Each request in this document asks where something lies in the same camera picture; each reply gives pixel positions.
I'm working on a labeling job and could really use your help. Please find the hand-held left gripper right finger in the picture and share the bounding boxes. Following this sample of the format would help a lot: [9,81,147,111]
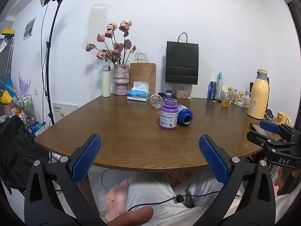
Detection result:
[199,134,276,226]

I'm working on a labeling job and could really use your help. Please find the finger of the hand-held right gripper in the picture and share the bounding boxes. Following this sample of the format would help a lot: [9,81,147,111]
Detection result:
[246,131,295,161]
[259,120,283,134]

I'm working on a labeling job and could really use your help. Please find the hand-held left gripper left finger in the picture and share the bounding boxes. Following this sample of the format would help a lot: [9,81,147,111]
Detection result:
[24,134,107,226]

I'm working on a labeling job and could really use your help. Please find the clear glass cup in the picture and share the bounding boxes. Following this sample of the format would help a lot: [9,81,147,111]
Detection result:
[150,94,164,110]

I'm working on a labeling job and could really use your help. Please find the person's right hand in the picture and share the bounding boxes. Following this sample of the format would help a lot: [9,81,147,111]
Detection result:
[275,168,301,195]

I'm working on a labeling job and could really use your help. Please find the person's left hand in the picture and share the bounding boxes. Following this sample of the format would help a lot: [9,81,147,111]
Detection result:
[107,206,154,226]

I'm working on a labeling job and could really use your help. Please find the dark tablet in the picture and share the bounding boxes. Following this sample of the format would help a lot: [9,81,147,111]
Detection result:
[250,122,283,142]

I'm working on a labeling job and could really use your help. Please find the yellow mug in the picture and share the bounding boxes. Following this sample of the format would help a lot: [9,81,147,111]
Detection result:
[276,111,291,126]

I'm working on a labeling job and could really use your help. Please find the yellow thermos jug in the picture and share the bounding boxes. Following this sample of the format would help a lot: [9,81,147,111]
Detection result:
[247,69,270,119]

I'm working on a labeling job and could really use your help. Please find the white charger box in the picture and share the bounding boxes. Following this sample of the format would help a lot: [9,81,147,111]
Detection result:
[237,92,252,108]

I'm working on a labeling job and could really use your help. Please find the snack packets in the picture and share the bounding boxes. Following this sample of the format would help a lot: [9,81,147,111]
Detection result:
[228,88,242,104]

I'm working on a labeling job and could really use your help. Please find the blue pill bottle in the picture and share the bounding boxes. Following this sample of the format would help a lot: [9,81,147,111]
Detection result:
[177,105,193,126]

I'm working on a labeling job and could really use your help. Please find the white flat box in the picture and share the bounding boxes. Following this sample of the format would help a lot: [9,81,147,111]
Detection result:
[52,103,78,124]

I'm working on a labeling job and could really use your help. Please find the glass of yellow tea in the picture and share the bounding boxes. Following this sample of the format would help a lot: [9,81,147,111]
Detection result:
[221,91,231,107]

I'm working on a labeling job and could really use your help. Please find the pink cap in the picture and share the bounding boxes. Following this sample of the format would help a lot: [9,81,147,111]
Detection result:
[105,178,132,222]

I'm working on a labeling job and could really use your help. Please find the blue printed packet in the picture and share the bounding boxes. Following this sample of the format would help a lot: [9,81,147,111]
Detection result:
[27,121,46,137]

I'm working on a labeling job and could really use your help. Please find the purple pill bottle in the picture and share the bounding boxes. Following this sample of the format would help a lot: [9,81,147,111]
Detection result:
[159,98,178,130]

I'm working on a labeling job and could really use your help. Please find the clear plastic bottle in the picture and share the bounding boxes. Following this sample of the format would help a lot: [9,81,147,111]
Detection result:
[216,72,223,100]

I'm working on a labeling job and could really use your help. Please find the blue drink can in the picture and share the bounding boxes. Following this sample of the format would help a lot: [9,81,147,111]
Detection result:
[208,81,217,100]

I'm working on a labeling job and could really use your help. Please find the clear container of oats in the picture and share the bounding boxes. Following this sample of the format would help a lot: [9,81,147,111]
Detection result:
[176,84,192,99]

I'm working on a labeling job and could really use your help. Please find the black jacket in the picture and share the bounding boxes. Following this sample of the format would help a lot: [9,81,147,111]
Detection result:
[0,115,50,193]

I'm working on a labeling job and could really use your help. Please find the white thermos bottle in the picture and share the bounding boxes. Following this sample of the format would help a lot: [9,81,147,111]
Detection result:
[102,65,111,97]

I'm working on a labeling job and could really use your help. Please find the metal storage rack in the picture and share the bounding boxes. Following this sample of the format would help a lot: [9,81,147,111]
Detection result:
[13,95,36,126]

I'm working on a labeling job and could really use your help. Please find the blue tissue box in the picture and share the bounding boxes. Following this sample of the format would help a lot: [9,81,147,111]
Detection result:
[127,81,151,102]

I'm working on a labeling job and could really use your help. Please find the pink mottled vase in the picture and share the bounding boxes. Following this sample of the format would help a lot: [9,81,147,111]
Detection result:
[113,65,130,96]

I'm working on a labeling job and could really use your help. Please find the purple hangers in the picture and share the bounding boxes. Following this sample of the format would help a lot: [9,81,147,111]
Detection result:
[18,72,31,97]

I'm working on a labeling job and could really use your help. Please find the black paper bag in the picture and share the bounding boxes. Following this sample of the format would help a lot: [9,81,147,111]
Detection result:
[165,32,199,85]

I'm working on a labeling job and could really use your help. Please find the black light stand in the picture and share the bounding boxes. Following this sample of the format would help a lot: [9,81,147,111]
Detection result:
[42,1,62,126]

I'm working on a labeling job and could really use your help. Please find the brown paper bag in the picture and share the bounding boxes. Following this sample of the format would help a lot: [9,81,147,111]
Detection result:
[130,53,156,96]

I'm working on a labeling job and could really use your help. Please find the blue and yellow hangers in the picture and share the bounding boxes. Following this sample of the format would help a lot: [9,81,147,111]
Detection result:
[0,74,15,104]

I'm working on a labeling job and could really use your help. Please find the pink dried roses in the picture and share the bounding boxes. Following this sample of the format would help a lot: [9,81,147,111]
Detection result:
[86,21,137,66]

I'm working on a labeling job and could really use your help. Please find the yellow box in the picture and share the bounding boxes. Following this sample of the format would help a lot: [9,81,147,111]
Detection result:
[2,29,16,39]

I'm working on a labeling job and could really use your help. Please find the black cable with clip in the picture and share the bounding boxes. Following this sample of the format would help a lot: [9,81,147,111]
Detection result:
[126,190,224,212]

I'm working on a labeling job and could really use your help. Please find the wall poster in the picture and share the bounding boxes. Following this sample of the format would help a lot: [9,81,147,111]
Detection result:
[23,16,37,41]

